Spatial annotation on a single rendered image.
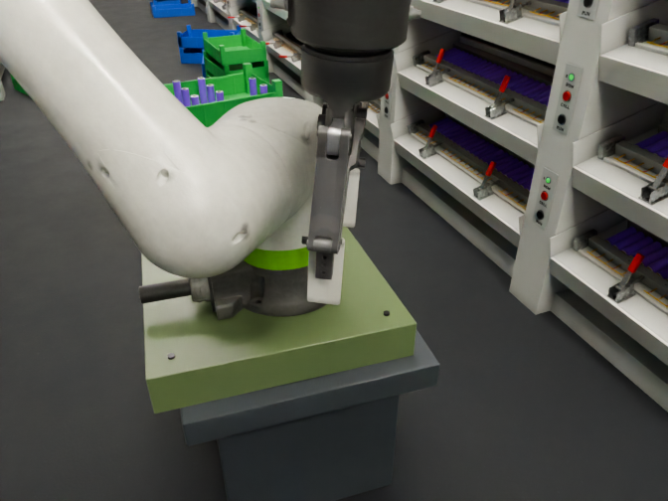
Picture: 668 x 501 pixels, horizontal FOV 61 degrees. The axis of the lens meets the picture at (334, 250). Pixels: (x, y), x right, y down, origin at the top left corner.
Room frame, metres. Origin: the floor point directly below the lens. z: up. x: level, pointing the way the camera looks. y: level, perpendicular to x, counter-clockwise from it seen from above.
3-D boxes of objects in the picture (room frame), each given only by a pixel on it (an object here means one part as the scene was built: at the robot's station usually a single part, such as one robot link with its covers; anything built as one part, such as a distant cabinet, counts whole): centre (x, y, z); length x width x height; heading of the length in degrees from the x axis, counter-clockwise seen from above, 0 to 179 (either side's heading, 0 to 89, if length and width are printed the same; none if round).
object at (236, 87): (1.36, 0.30, 0.36); 0.30 x 0.20 x 0.08; 120
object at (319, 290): (0.41, 0.01, 0.50); 0.03 x 0.01 x 0.07; 83
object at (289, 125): (0.62, 0.07, 0.48); 0.16 x 0.13 x 0.19; 157
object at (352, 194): (0.54, -0.01, 0.50); 0.03 x 0.01 x 0.07; 83
